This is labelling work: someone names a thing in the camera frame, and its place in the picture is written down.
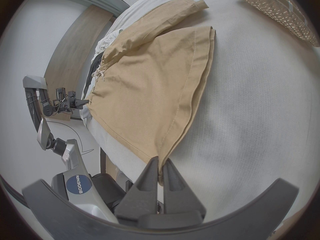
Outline round woven basket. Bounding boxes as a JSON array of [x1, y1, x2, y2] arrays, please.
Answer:
[[229, 0, 320, 47]]

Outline white garment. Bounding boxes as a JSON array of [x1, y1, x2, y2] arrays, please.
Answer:
[[95, 29, 123, 57]]

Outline black cable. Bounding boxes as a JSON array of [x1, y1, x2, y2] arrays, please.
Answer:
[[47, 120, 95, 157]]

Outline black garment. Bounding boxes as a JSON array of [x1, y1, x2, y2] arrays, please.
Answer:
[[84, 51, 104, 97]]

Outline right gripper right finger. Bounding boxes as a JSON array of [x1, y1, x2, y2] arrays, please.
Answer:
[[162, 158, 207, 221]]

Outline tan shorts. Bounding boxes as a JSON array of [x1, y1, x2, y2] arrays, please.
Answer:
[[85, 0, 217, 184]]

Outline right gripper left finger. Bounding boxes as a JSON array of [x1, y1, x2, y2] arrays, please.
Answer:
[[116, 156, 160, 221]]

